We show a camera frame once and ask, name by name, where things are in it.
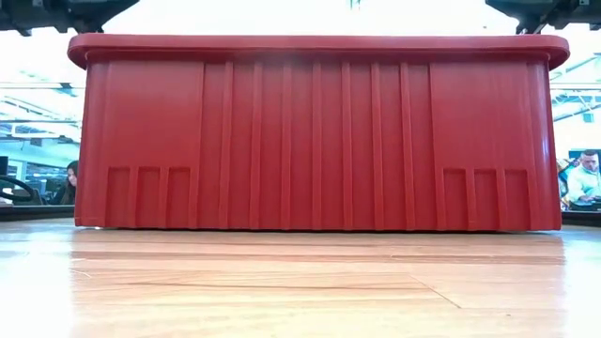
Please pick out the red ribbed plastic bin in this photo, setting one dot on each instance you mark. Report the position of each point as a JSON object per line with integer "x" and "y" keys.
{"x": 319, "y": 141}

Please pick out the person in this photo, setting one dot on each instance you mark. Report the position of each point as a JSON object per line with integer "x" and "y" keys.
{"x": 584, "y": 180}
{"x": 69, "y": 185}

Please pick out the black table edge frame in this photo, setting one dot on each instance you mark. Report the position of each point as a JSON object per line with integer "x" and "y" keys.
{"x": 37, "y": 212}

